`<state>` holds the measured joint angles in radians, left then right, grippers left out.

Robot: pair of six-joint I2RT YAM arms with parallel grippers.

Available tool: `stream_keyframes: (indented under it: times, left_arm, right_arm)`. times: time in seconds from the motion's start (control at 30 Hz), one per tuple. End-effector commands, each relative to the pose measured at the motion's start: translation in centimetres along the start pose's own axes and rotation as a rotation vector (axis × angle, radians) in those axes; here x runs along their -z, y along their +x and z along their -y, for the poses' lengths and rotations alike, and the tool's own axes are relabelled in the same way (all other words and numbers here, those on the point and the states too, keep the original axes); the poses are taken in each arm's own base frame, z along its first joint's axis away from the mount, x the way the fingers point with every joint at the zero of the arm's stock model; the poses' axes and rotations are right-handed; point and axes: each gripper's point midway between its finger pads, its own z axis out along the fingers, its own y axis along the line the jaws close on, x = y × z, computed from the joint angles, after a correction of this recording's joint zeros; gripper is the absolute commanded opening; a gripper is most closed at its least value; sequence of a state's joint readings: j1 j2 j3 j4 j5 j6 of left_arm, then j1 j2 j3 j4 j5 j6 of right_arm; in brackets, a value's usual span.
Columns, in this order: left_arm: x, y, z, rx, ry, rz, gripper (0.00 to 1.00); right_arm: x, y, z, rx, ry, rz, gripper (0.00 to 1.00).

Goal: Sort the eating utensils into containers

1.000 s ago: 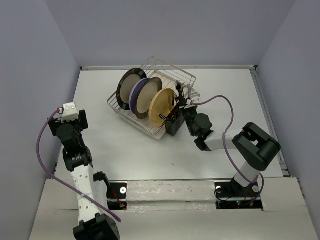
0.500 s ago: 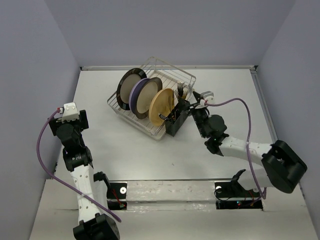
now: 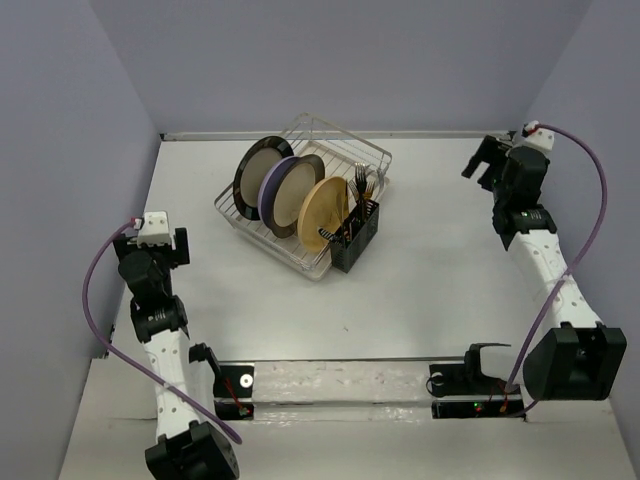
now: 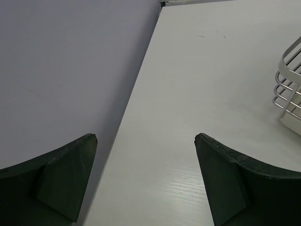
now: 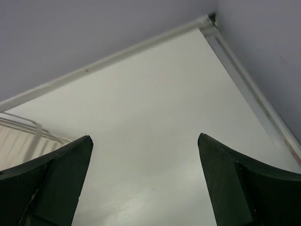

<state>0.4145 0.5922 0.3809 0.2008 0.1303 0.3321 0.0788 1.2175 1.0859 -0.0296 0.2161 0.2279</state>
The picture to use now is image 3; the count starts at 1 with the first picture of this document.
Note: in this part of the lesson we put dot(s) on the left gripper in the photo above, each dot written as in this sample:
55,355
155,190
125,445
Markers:
175,256

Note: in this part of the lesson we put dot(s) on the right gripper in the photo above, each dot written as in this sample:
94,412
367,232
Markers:
488,151

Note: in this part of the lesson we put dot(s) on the gold fork green handle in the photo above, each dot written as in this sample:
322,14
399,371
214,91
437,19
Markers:
370,190

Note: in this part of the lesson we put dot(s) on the dark fork thin handle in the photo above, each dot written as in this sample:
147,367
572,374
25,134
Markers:
361,182

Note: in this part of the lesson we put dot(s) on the gold knife green handle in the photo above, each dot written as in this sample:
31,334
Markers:
344,212

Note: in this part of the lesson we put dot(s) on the knife dark handle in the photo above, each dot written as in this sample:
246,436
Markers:
329,236

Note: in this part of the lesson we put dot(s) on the silver fork perforated handle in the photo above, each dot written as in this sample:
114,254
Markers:
380,182

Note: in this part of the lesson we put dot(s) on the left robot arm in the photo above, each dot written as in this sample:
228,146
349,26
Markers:
191,442

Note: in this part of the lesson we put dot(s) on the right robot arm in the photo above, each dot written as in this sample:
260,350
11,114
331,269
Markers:
568,352

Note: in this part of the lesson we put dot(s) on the purple plate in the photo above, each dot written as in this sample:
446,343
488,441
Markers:
269,187

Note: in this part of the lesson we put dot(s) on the black rimmed plate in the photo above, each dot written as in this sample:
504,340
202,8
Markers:
251,171

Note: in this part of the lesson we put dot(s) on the black utensil caddy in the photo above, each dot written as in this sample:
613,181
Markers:
344,255

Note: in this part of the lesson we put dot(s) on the yellow plate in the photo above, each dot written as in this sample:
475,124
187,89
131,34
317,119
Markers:
320,209

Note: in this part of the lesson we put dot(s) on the grey brown plate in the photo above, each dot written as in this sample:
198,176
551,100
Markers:
295,184

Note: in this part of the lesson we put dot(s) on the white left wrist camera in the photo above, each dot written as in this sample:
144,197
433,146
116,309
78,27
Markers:
153,229

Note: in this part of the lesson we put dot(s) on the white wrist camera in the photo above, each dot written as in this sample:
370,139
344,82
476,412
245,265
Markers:
536,137
153,229

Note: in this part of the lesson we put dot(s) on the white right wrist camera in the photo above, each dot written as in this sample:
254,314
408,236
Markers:
536,137

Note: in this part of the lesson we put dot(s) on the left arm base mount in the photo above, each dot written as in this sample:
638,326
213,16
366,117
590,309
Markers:
227,387

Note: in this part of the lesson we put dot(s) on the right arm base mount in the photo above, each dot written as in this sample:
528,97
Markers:
460,390

